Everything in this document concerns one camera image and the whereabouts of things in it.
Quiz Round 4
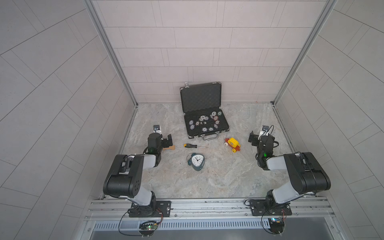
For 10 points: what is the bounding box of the black aluminium case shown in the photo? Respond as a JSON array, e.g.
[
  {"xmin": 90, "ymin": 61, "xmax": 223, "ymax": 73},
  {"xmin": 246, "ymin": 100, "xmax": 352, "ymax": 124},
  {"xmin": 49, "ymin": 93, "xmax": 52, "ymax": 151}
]
[{"xmin": 180, "ymin": 82, "xmax": 230, "ymax": 141}]

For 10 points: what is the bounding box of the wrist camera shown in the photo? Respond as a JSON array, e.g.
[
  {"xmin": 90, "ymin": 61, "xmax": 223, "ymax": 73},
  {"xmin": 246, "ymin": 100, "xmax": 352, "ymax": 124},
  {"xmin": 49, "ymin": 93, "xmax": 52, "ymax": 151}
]
[
  {"xmin": 260, "ymin": 125, "xmax": 270, "ymax": 135},
  {"xmin": 153, "ymin": 125, "xmax": 162, "ymax": 134}
]

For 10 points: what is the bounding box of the black yellow screwdriver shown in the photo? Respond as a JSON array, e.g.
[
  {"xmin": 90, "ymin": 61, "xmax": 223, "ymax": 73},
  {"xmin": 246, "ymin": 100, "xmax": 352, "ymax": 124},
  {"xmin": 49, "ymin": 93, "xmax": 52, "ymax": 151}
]
[{"xmin": 184, "ymin": 144, "xmax": 207, "ymax": 149}]

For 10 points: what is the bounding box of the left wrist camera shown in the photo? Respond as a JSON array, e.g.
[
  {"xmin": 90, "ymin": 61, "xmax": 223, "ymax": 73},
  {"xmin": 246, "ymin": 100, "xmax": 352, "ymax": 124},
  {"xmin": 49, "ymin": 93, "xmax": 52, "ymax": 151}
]
[{"xmin": 153, "ymin": 125, "xmax": 162, "ymax": 134}]

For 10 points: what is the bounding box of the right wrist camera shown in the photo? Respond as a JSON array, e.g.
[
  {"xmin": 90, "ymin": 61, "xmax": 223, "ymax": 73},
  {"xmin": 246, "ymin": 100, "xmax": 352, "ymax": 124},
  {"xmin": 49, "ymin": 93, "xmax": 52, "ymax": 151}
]
[{"xmin": 260, "ymin": 125, "xmax": 270, "ymax": 135}]

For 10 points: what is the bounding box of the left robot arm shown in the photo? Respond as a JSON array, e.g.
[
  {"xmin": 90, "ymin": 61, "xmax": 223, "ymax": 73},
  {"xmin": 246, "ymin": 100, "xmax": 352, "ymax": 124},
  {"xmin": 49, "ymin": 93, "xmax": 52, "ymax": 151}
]
[{"xmin": 103, "ymin": 133, "xmax": 173, "ymax": 216}]

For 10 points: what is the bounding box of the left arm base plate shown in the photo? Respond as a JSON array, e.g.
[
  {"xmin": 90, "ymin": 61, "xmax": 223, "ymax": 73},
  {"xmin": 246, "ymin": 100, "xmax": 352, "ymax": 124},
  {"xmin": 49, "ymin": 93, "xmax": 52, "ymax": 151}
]
[{"xmin": 129, "ymin": 201, "xmax": 172, "ymax": 218}]

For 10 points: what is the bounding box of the aluminium rail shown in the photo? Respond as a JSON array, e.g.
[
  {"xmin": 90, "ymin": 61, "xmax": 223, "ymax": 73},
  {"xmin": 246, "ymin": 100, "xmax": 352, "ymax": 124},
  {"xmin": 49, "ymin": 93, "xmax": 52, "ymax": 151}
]
[{"xmin": 82, "ymin": 197, "xmax": 335, "ymax": 221}]

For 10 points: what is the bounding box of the teal alarm clock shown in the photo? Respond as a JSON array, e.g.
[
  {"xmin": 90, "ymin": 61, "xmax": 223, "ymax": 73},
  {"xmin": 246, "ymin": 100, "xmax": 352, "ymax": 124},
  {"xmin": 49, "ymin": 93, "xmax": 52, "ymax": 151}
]
[{"xmin": 187, "ymin": 153, "xmax": 206, "ymax": 171}]

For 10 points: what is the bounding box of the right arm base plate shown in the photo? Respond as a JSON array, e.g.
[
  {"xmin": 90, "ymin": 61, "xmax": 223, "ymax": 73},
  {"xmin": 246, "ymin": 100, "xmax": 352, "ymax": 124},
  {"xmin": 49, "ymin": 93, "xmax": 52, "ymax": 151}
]
[{"xmin": 245, "ymin": 199, "xmax": 293, "ymax": 217}]

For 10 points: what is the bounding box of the wooden block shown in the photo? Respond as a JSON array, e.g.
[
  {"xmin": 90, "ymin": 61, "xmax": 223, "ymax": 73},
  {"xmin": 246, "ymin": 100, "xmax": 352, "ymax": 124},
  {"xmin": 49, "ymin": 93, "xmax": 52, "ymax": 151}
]
[{"xmin": 163, "ymin": 146, "xmax": 175, "ymax": 151}]

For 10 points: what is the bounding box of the left circuit board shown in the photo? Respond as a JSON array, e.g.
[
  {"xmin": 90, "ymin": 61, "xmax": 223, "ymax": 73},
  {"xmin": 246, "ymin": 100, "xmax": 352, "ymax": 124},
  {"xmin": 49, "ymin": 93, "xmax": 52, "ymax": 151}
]
[{"xmin": 139, "ymin": 221, "xmax": 160, "ymax": 231}]

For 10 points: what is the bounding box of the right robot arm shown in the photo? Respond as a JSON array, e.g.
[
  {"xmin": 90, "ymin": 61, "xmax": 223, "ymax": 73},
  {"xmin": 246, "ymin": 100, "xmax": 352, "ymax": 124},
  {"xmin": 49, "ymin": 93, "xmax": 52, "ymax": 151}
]
[{"xmin": 249, "ymin": 132, "xmax": 331, "ymax": 211}]

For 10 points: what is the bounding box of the circuit board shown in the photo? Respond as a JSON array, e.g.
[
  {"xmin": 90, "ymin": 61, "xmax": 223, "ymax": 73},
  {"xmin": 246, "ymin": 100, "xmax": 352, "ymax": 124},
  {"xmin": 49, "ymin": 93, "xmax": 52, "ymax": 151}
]
[
  {"xmin": 268, "ymin": 218, "xmax": 286, "ymax": 235},
  {"xmin": 139, "ymin": 221, "xmax": 160, "ymax": 231}
]

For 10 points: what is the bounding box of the right circuit board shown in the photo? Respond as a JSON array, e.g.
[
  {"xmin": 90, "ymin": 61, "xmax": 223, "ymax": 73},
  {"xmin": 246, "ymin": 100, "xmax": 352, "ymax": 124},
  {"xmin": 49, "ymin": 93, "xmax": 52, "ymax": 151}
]
[{"xmin": 268, "ymin": 218, "xmax": 286, "ymax": 235}]

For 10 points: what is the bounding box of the yellow red toy car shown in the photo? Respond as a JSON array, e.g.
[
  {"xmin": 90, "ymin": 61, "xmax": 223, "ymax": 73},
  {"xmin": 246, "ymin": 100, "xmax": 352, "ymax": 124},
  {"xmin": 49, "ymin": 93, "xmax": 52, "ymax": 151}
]
[{"xmin": 224, "ymin": 138, "xmax": 241, "ymax": 153}]

